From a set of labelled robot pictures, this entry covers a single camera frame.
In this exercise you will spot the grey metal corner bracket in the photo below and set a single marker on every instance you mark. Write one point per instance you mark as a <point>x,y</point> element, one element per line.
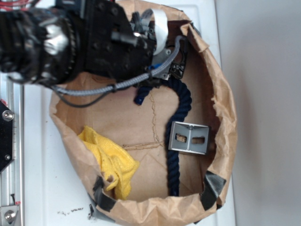
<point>189,138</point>

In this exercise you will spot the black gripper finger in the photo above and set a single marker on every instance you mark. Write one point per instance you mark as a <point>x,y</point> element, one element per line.
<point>177,67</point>

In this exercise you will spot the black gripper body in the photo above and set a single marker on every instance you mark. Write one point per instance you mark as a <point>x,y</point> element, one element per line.
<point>119,48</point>

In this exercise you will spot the brown paper bag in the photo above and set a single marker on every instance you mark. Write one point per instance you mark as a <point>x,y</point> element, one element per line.
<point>140,130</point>

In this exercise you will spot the small metal corner bracket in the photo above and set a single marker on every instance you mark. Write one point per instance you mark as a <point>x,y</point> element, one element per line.
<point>9,215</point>

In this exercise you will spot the black mounting plate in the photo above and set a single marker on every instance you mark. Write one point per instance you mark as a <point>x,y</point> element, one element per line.
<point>6,136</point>

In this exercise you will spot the yellow cloth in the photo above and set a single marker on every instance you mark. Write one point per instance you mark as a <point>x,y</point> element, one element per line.
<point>116,164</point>

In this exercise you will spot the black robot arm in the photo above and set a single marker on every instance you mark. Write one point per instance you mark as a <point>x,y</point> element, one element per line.
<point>52,46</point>

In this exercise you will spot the aluminium frame rail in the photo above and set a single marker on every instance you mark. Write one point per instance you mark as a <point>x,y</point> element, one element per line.
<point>12,179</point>

